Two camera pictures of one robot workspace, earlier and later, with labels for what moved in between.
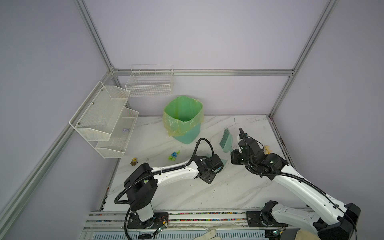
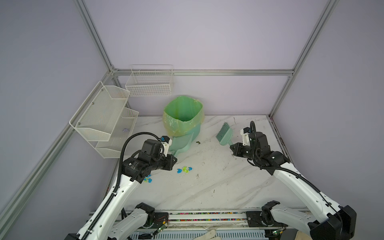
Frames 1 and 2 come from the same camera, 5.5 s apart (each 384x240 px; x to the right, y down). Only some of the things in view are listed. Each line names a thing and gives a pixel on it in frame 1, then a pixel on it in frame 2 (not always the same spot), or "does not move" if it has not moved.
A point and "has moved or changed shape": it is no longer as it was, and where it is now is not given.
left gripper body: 210,178 → 163,163
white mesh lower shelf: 116,146 does not move
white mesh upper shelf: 96,119 does not move
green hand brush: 226,142 has moved or changed shape
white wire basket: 150,80 does not move
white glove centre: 209,235 does not move
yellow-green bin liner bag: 181,114 does not move
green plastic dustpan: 224,161 → 180,144
